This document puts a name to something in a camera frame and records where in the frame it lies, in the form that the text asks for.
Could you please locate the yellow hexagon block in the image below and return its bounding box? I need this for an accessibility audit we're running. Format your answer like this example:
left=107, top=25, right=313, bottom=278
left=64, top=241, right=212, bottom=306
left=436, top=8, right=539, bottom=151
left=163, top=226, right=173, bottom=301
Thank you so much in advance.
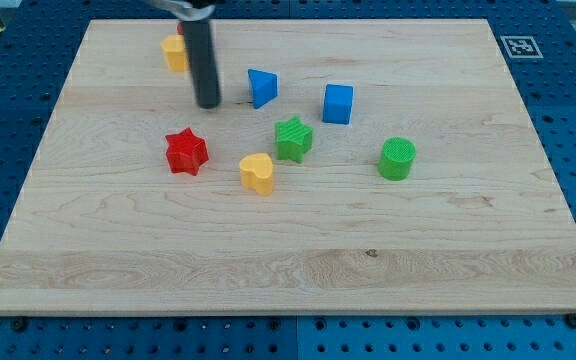
left=160, top=35, right=189, bottom=72

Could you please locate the yellow heart block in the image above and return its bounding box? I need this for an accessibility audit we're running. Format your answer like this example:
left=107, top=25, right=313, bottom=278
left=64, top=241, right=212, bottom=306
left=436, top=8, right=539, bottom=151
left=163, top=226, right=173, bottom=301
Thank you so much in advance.
left=239, top=153, right=274, bottom=196

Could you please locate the green star block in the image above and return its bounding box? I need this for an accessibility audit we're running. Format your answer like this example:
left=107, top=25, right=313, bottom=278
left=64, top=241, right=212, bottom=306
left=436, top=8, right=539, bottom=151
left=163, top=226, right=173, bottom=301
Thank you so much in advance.
left=275, top=116, right=313, bottom=164

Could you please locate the wooden board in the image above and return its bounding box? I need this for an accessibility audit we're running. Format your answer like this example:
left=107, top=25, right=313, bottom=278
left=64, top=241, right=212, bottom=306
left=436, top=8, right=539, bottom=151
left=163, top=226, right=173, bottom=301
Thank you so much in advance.
left=0, top=19, right=576, bottom=317

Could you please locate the blue cube block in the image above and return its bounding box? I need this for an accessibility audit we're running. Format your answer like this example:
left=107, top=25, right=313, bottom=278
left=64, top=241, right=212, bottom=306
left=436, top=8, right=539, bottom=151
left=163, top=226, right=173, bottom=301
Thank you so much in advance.
left=322, top=84, right=354, bottom=125

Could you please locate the blue triangle block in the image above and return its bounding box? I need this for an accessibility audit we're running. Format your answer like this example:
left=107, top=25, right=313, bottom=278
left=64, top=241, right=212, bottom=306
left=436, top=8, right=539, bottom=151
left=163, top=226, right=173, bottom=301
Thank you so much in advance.
left=248, top=69, right=278, bottom=109

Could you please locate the red star block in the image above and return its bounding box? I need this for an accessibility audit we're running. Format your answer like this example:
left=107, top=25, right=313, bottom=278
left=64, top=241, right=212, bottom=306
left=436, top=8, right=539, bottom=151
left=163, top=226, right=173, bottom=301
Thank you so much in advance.
left=165, top=128, right=209, bottom=176

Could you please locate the green cylinder block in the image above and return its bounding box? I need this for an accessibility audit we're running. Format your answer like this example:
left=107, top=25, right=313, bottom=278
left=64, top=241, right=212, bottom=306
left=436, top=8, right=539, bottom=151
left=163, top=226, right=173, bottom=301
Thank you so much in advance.
left=378, top=137, right=416, bottom=181

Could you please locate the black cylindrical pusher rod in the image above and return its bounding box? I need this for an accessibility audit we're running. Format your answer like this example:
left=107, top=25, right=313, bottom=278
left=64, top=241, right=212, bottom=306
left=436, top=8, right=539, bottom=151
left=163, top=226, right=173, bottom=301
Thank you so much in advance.
left=181, top=19, right=221, bottom=109

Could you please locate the white fiducial marker tag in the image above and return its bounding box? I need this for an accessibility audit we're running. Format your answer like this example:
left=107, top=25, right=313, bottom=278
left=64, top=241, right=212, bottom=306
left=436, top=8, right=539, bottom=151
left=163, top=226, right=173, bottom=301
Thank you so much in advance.
left=500, top=35, right=543, bottom=59

